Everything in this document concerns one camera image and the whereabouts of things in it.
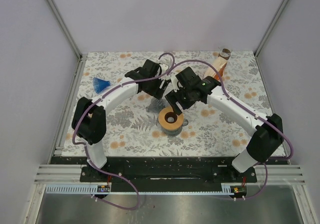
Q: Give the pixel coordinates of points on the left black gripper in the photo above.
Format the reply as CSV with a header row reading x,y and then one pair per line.
x,y
157,92

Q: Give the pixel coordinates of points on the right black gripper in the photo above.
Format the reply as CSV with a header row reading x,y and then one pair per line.
x,y
174,97

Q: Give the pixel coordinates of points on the clear ribbed glass dripper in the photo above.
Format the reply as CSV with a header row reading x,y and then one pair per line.
x,y
156,105

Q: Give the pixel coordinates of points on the glass coffee server carafe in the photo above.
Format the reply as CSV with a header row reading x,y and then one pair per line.
x,y
176,131

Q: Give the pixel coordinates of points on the paper coffee filter pack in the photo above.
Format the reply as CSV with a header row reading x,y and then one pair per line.
x,y
219,64

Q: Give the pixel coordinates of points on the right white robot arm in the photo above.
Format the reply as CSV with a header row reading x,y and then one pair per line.
x,y
265,131

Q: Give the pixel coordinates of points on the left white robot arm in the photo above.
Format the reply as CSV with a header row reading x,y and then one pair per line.
x,y
89,120

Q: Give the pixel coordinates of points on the floral patterned table mat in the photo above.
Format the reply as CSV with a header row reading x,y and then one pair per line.
x,y
132,131

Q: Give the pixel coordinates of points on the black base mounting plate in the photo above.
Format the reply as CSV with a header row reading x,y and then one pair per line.
x,y
169,174

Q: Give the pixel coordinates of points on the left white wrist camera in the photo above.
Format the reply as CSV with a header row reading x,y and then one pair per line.
x,y
165,75

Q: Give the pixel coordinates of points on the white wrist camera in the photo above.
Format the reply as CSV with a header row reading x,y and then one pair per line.
x,y
165,75
174,82

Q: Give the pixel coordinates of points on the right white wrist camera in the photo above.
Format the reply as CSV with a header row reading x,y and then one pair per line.
x,y
174,82

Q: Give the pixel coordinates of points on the white slotted cable duct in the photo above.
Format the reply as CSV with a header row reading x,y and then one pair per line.
x,y
97,189

